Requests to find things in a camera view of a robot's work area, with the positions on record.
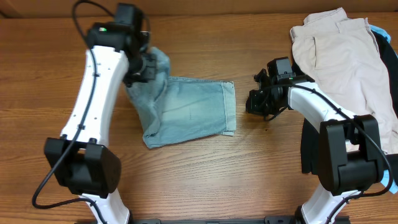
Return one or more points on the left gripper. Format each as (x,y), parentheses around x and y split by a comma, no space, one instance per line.
(151,73)

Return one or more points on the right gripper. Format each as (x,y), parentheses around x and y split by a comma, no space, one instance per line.
(254,107)

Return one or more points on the light blue denim shorts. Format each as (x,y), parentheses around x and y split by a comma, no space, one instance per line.
(178,109)

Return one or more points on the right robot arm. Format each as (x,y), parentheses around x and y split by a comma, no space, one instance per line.
(341,148)

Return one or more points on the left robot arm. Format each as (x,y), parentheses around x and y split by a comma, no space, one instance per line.
(80,158)

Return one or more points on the black garment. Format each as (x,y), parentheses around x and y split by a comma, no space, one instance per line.
(309,140)

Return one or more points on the beige shorts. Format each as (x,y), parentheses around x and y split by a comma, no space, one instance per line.
(342,56)

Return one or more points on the light blue garment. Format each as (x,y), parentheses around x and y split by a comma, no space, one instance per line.
(381,32)

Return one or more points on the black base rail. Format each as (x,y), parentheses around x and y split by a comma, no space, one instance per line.
(214,221)

